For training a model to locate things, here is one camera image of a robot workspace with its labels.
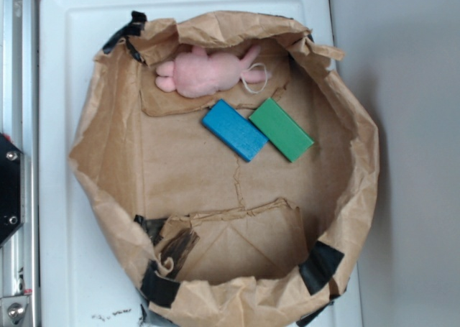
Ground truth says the brown paper bag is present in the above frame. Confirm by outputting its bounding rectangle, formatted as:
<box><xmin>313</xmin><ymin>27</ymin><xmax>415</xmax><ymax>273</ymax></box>
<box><xmin>69</xmin><ymin>11</ymin><xmax>380</xmax><ymax>326</ymax></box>

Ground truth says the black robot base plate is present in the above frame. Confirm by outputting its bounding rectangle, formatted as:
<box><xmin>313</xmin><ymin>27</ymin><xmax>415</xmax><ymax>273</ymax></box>
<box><xmin>0</xmin><ymin>133</ymin><xmax>24</xmax><ymax>247</ymax></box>

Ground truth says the blue wooden block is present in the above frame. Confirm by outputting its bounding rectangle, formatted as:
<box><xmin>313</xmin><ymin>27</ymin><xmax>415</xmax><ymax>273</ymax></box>
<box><xmin>202</xmin><ymin>99</ymin><xmax>268</xmax><ymax>162</ymax></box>

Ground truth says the aluminium frame rail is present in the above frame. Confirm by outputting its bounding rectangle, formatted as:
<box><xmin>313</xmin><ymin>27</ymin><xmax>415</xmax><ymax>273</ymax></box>
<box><xmin>1</xmin><ymin>0</ymin><xmax>41</xmax><ymax>326</ymax></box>

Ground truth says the green wooden block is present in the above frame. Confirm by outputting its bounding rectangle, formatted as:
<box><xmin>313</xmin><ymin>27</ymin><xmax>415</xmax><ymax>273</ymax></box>
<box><xmin>249</xmin><ymin>98</ymin><xmax>314</xmax><ymax>162</ymax></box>

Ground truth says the pink plush bunny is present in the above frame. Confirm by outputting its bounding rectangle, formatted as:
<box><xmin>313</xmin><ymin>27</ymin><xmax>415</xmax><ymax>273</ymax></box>
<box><xmin>155</xmin><ymin>45</ymin><xmax>272</xmax><ymax>98</ymax></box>

